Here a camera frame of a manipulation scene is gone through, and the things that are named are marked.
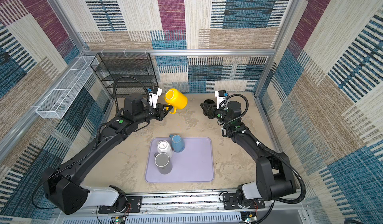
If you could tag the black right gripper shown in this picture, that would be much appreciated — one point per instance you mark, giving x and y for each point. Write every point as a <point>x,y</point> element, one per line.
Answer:
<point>214,111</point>

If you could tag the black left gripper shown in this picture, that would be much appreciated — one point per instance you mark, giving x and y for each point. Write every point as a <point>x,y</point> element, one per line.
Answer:
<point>160,109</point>

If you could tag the yellow mug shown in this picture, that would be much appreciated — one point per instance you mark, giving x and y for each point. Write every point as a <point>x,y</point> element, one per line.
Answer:
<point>176,99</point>

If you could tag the teal dotted floral mug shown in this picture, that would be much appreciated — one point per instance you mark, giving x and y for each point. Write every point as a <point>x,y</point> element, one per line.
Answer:
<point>177,143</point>

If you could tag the black mug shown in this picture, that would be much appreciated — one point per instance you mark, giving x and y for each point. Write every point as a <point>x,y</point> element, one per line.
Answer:
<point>209,101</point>

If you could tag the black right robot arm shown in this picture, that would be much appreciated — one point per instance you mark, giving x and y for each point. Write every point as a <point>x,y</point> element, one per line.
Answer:
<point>275,178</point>

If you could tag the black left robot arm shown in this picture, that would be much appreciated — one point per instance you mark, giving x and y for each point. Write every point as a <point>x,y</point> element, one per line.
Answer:
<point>62,186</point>

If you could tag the white pink mug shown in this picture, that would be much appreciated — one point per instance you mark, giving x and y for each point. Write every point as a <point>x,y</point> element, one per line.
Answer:
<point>164,147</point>

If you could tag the grey mug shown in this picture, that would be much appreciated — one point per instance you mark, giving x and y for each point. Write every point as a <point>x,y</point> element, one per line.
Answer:
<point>163,163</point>

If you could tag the lavender tray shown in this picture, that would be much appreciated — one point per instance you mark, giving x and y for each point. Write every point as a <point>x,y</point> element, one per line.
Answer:
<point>193,165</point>

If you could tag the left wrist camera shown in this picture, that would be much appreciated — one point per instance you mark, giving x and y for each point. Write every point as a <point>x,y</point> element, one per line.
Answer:
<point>154,94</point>

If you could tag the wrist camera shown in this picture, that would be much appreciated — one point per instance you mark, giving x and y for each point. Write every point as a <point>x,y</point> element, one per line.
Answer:
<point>154,94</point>
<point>221,96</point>

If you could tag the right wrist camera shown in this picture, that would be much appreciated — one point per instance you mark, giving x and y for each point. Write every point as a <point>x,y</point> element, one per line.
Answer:
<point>221,96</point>

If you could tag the black wire mesh shelf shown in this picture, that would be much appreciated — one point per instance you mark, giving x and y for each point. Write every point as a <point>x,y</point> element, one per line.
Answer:
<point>108,67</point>

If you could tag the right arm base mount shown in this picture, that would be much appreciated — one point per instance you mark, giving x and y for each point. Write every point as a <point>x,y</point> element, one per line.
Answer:
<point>234,201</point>

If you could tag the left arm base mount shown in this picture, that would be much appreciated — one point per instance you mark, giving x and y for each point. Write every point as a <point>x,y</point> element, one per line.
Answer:
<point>123,205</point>

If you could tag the white wire mesh basket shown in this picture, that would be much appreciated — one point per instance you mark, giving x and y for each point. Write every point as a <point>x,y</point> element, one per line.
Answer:
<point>59,100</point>

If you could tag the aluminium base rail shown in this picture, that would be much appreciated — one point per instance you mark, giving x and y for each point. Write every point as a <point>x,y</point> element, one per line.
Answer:
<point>191,207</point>

